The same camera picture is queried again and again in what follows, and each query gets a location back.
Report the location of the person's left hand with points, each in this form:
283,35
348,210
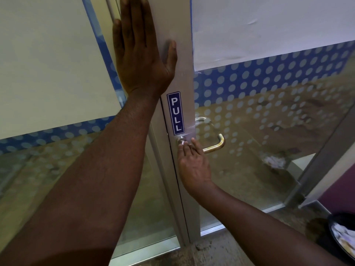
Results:
138,58

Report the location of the crumpled white paper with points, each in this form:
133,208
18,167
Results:
344,236

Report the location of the blue PULL sign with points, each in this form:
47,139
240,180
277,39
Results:
175,113

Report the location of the person's right forearm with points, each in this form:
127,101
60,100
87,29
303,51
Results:
263,232

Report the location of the white paper sheet on partition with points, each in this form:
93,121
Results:
50,66

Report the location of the person's right hand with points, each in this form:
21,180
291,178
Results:
194,168

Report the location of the white wet wipe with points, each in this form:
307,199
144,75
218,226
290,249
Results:
185,144

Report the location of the black waste bin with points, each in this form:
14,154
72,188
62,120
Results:
344,218

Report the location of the glass door with metal frame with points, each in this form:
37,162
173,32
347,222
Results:
177,24

